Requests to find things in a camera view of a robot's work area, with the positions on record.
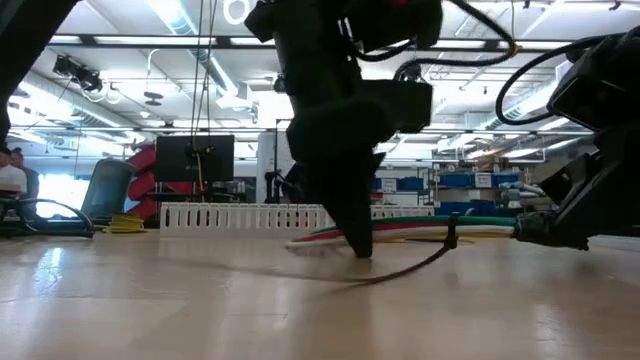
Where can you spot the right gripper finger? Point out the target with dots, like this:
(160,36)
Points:
(550,230)

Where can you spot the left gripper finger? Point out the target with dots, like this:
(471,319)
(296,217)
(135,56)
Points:
(350,200)

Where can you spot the black zip tie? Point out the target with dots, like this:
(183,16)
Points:
(425,262)

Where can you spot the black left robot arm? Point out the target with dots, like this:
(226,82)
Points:
(310,50)

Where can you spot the blue storage bin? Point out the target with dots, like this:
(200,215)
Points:
(460,179)
(405,183)

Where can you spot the black monitor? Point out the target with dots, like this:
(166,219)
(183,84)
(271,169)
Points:
(195,157)

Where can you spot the red bin shelf rack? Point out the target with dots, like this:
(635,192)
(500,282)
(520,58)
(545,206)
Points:
(142,185)

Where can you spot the black overhead light bar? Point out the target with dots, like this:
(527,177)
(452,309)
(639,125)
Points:
(150,40)

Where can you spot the grey waste bin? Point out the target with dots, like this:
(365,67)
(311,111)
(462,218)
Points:
(107,187)

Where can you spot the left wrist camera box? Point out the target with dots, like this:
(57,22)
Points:
(405,105)

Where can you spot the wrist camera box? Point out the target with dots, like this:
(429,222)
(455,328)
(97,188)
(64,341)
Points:
(405,105)
(600,85)

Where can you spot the black ceiling camera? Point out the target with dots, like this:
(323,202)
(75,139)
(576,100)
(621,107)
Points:
(407,72)
(77,74)

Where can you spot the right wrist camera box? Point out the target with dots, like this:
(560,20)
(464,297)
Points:
(600,85)

